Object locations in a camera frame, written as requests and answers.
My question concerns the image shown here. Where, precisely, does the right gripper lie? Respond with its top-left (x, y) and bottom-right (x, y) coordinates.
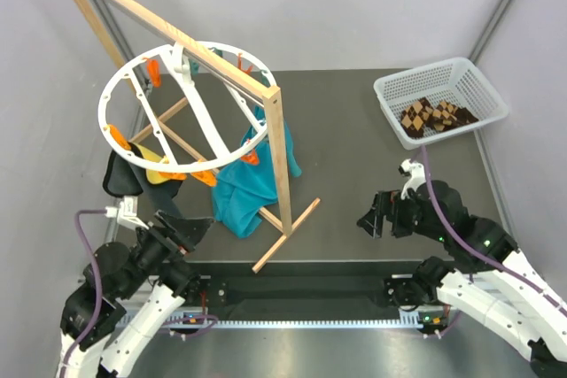
top-left (356, 188), bottom-right (447, 242)

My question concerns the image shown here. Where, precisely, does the teal cloth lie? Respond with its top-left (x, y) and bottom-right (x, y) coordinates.
top-left (211, 105), bottom-right (303, 239)

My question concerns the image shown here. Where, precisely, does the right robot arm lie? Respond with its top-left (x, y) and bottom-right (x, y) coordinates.
top-left (357, 181), bottom-right (566, 377)

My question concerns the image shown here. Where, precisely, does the black and yellow sock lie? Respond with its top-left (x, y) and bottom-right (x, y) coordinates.
top-left (102, 150), bottom-right (183, 218)

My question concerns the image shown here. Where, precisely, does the white plastic basket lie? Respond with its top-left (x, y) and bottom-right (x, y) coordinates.
top-left (373, 57), bottom-right (509, 150)

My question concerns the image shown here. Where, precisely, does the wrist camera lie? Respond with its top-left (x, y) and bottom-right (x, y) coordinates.
top-left (399, 158), bottom-right (426, 200)
top-left (105, 196), bottom-right (149, 231)

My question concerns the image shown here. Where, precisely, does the orange clothespin front left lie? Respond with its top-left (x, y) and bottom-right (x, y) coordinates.
top-left (158, 172), bottom-right (187, 181)

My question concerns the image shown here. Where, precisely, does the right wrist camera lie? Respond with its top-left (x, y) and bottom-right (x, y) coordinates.
top-left (399, 158), bottom-right (426, 200)

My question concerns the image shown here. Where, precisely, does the wooden drying rack frame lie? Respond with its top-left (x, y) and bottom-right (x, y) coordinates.
top-left (45, 0), bottom-right (322, 274)

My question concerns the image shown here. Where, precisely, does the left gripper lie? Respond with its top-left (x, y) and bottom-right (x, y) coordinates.
top-left (120, 207), bottom-right (216, 298)

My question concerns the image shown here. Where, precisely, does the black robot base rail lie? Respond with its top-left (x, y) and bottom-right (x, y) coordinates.
top-left (186, 260), bottom-right (436, 322)

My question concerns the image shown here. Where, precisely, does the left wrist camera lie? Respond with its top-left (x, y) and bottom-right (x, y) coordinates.
top-left (105, 196), bottom-right (149, 231)

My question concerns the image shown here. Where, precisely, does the brown argyle sock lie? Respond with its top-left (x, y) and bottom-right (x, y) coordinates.
top-left (426, 101), bottom-right (478, 132)
top-left (400, 97), bottom-right (433, 139)

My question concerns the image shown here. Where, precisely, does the orange clothespin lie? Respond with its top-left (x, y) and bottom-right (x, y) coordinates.
top-left (240, 150), bottom-right (260, 166)
top-left (158, 172), bottom-right (187, 181)
top-left (237, 52), bottom-right (254, 75)
top-left (190, 170), bottom-right (217, 188)
top-left (105, 124), bottom-right (131, 150)
top-left (144, 58), bottom-right (161, 88)

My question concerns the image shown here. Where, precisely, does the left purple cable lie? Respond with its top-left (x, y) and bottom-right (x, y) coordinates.
top-left (59, 208), bottom-right (117, 370)

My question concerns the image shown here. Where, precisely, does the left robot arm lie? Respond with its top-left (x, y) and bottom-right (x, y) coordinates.
top-left (56, 211), bottom-right (217, 377)

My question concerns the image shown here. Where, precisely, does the orange clothespin top right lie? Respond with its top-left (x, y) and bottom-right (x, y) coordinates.
top-left (237, 52), bottom-right (254, 75)

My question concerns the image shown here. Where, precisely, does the orange clothespin top left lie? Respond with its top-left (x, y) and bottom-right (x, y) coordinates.
top-left (144, 58), bottom-right (161, 88)

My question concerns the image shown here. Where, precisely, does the white round clip hanger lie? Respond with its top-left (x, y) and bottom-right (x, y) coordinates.
top-left (97, 43), bottom-right (268, 174)

